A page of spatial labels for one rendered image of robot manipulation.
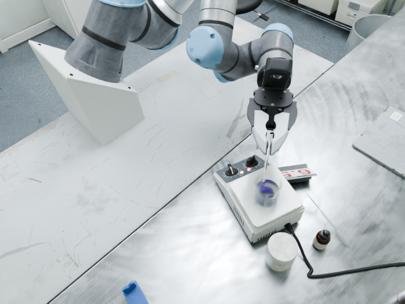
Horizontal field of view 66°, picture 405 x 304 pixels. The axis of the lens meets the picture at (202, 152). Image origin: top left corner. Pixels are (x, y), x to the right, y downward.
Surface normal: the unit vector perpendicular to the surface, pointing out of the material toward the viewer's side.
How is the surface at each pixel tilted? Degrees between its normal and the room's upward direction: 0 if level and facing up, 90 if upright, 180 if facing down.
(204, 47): 46
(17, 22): 90
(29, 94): 0
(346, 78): 0
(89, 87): 90
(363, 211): 0
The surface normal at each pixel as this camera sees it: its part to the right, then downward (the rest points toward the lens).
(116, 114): 0.67, 0.57
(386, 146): -0.07, -0.59
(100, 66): 0.46, 0.23
